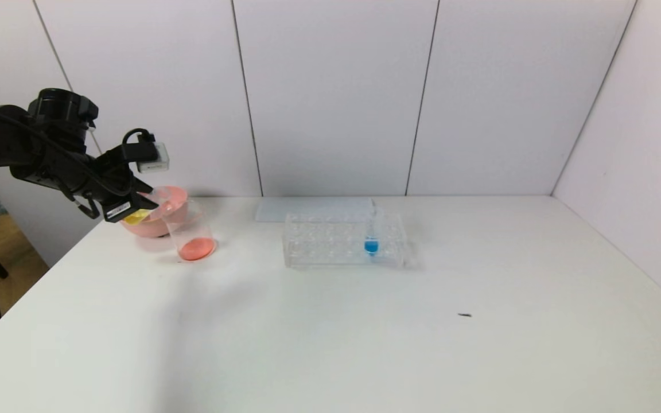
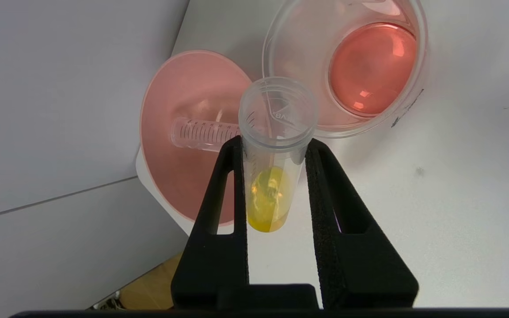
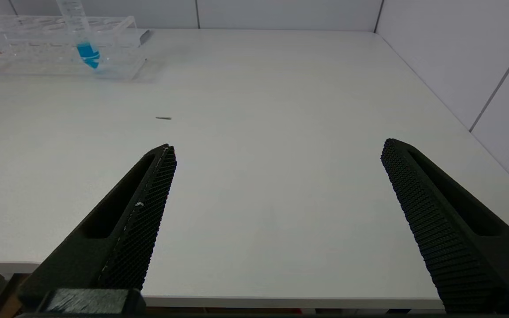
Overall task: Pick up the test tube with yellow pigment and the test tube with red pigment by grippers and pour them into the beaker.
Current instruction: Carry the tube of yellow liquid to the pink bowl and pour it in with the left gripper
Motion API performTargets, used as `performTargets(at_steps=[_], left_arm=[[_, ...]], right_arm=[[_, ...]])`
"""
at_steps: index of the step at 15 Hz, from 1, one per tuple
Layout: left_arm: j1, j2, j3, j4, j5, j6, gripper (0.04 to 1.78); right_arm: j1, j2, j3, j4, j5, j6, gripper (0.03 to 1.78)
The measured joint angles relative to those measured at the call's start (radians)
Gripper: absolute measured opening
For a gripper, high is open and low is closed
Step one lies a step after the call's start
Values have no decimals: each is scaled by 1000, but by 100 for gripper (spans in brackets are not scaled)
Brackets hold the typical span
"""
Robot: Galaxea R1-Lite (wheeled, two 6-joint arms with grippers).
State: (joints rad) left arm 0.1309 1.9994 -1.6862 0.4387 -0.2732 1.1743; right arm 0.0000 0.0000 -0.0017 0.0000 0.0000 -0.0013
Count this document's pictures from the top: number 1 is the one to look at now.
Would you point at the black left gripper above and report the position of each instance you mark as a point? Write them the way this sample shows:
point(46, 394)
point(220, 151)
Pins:
point(118, 210)

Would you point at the test tube with yellow pigment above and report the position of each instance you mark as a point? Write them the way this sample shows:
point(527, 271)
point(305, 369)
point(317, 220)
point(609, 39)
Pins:
point(137, 217)

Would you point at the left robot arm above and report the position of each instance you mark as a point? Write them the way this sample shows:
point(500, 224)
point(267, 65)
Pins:
point(43, 149)

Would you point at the clear glass beaker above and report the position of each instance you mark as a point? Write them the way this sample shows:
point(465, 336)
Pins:
point(198, 248)

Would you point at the clear acrylic test tube rack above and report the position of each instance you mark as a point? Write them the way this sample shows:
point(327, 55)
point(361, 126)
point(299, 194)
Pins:
point(330, 246)

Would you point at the test tube with blue pigment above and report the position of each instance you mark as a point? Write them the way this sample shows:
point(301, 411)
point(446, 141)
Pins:
point(371, 246)

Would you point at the pink plastic bowl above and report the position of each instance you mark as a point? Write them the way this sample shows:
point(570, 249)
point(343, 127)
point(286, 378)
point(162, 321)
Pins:
point(155, 226)

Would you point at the white paper sheet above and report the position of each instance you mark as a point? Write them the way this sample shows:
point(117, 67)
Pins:
point(307, 206)

